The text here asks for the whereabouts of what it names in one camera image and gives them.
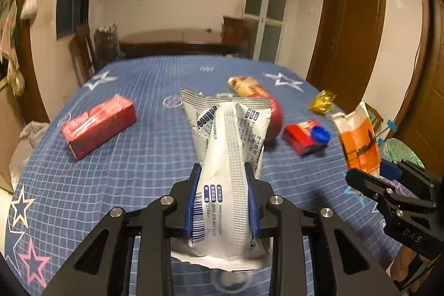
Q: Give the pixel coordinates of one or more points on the green plastic bag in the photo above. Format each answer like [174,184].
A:
[404,152]

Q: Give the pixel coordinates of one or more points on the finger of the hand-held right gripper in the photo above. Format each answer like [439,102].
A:
[371,185]
[390,169]

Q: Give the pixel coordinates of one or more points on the glass panel door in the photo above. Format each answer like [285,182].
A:
[267,4]

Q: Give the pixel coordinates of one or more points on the dark bag pile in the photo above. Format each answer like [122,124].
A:
[105,43]

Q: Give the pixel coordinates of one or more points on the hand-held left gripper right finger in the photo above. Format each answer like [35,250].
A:
[256,212]

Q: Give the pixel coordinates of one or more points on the red-capped snack can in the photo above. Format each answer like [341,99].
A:
[249,88]

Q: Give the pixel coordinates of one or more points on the brown wooden door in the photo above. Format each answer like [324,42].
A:
[350,29]

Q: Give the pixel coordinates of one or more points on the dark wooden chair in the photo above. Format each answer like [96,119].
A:
[83,49]
[239,34]

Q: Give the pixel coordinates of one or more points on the small wooden chair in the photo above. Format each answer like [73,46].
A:
[374,119]

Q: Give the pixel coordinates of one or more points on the white foil packet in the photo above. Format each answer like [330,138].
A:
[225,160]

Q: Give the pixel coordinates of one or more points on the red box white label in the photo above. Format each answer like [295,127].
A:
[300,136]

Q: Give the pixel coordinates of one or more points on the white sack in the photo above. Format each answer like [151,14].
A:
[29,143]

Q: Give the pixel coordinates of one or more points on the dark wooden table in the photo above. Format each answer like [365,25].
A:
[173,41]

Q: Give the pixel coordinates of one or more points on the orange white paper packet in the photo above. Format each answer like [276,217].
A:
[360,143]

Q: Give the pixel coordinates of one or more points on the blue plastic cap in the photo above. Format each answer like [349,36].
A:
[321,135]

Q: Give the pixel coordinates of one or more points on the long red carton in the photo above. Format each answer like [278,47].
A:
[97,126]

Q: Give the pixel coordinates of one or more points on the yellow foil wrapper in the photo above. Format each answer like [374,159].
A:
[322,101]

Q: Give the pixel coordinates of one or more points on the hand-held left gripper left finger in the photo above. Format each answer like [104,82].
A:
[189,212]

